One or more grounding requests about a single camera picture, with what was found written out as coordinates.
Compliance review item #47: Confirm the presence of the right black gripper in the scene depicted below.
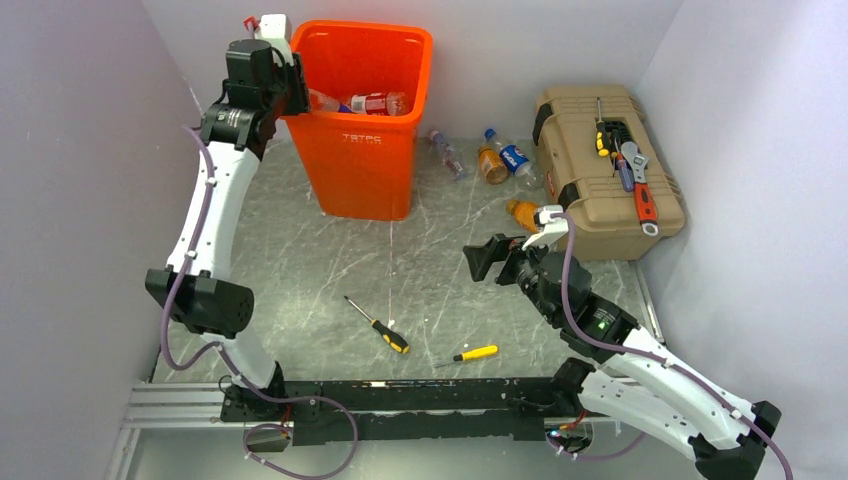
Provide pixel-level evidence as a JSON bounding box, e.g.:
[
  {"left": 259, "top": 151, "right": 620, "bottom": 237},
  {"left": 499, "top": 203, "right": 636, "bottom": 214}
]
[{"left": 464, "top": 231, "right": 561, "bottom": 325}]

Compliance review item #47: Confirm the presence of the red label water bottle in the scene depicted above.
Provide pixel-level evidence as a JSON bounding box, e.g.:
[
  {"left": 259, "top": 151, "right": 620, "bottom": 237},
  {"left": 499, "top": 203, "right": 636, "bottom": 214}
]
[{"left": 348, "top": 92, "right": 411, "bottom": 116}]

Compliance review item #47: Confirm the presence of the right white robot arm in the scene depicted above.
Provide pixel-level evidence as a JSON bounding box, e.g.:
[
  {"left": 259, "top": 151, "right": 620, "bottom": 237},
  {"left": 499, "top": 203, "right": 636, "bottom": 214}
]
[{"left": 463, "top": 234, "right": 782, "bottom": 479}]

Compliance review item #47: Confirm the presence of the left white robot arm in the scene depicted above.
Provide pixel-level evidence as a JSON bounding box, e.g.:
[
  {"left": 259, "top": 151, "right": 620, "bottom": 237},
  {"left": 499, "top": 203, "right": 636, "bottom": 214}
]
[{"left": 145, "top": 38, "right": 309, "bottom": 420}]

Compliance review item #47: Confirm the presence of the crushed clear bottle behind bin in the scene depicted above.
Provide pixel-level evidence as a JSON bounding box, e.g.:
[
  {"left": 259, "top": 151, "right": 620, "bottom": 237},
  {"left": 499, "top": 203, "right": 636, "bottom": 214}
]
[{"left": 428, "top": 130, "right": 468, "bottom": 181}]

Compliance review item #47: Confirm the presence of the orange plastic bin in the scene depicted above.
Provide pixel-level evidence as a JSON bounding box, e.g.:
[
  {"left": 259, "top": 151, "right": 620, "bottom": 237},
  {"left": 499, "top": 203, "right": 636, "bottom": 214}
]
[{"left": 285, "top": 20, "right": 433, "bottom": 221}]

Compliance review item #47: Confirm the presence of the small orange juice bottle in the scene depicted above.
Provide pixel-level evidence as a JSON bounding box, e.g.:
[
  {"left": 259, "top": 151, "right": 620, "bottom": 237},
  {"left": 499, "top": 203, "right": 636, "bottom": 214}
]
[{"left": 506, "top": 199, "right": 540, "bottom": 234}]

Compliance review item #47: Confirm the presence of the orange bottle blue cap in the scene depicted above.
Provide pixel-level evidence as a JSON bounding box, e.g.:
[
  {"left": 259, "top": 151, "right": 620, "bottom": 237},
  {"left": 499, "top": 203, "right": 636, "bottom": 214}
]
[{"left": 477, "top": 137, "right": 509, "bottom": 185}]

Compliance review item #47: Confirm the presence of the Pepsi bottle near toolbox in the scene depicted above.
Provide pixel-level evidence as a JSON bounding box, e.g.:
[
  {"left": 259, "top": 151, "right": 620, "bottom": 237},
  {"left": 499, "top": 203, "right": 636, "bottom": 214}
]
[{"left": 499, "top": 144, "right": 541, "bottom": 190}]

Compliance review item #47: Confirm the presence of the small yellow screwdriver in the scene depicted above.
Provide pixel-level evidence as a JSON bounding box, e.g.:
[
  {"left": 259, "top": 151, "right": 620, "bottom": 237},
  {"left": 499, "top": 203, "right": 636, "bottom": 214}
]
[{"left": 435, "top": 344, "right": 499, "bottom": 368}]

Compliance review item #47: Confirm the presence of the tan plastic toolbox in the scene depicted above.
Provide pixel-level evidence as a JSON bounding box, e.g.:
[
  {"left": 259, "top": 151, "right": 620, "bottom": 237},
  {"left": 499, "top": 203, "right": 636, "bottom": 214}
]
[{"left": 532, "top": 84, "right": 686, "bottom": 261}]

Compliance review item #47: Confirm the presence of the black yellow screwdriver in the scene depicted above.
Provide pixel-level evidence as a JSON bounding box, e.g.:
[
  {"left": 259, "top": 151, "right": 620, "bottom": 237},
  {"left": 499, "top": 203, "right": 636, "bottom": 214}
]
[{"left": 344, "top": 295, "right": 410, "bottom": 354}]

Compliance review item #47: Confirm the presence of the blue red screwdriver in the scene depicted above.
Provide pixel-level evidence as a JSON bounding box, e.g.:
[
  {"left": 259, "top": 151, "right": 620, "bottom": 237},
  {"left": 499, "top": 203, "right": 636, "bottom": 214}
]
[{"left": 610, "top": 129, "right": 635, "bottom": 193}]

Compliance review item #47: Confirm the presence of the yellow screwdriver on toolbox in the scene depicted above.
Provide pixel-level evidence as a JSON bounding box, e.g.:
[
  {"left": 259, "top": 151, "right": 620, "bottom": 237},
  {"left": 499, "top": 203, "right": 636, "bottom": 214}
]
[{"left": 595, "top": 97, "right": 611, "bottom": 157}]

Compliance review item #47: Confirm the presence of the orange adjustable wrench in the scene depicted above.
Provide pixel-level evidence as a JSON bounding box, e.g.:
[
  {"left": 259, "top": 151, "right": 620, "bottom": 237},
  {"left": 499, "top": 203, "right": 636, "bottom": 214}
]
[{"left": 620, "top": 141, "right": 660, "bottom": 237}]

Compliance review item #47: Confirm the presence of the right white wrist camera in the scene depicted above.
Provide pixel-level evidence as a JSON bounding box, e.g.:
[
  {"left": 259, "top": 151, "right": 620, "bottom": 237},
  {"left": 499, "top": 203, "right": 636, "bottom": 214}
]
[{"left": 521, "top": 205, "right": 570, "bottom": 251}]

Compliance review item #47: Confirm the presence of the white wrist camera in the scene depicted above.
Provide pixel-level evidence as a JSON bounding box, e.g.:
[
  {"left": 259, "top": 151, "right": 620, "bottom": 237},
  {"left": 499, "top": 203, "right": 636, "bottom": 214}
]
[
  {"left": 243, "top": 14, "right": 294, "bottom": 66},
  {"left": 521, "top": 205, "right": 570, "bottom": 251}
]

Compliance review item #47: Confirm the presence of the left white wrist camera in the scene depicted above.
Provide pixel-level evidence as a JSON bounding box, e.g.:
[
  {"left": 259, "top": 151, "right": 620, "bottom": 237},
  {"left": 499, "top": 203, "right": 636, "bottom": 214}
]
[{"left": 243, "top": 14, "right": 294, "bottom": 66}]

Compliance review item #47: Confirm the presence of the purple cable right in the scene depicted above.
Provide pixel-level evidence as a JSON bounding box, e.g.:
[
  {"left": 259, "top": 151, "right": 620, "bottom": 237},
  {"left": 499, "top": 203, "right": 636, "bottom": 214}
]
[{"left": 549, "top": 210, "right": 795, "bottom": 480}]

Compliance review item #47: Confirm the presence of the purple cable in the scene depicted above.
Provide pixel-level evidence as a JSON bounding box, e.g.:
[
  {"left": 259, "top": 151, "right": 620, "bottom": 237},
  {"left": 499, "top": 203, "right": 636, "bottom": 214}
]
[
  {"left": 549, "top": 210, "right": 795, "bottom": 480},
  {"left": 160, "top": 125, "right": 359, "bottom": 480}
]

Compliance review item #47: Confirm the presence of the black base frame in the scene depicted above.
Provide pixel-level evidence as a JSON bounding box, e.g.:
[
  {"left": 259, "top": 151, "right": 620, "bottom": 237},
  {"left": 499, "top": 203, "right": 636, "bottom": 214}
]
[{"left": 220, "top": 359, "right": 594, "bottom": 446}]

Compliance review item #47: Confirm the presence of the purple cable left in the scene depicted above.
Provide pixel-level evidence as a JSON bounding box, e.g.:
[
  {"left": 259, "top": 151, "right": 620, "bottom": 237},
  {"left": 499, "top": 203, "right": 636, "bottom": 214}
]
[{"left": 160, "top": 125, "right": 359, "bottom": 480}]

